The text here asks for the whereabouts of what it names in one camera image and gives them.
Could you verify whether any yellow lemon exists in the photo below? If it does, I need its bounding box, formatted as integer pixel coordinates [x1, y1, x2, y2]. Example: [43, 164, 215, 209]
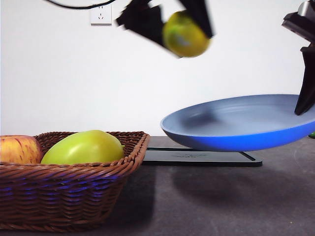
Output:
[162, 10, 211, 59]

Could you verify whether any blue round plate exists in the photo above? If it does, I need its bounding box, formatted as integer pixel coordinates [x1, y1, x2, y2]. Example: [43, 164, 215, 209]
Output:
[159, 94, 315, 152]

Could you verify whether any white wall socket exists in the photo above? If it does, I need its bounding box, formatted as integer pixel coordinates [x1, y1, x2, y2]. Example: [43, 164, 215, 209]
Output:
[90, 3, 113, 26]

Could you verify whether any black cable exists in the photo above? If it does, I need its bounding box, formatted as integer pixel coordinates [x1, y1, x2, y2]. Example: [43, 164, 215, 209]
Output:
[45, 0, 116, 10]

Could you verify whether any brown wicker basket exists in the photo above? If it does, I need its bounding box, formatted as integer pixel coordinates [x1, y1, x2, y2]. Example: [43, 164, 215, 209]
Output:
[0, 131, 151, 232]

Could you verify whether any red yellow apple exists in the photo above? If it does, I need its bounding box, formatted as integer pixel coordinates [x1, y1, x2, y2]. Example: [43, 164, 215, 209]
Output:
[0, 135, 44, 165]

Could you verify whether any green mango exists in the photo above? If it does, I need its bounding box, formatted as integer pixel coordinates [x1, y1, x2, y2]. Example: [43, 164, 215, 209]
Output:
[40, 130, 126, 166]

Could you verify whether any black flat tray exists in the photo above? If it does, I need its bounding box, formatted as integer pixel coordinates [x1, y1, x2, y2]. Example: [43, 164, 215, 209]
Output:
[141, 147, 263, 168]

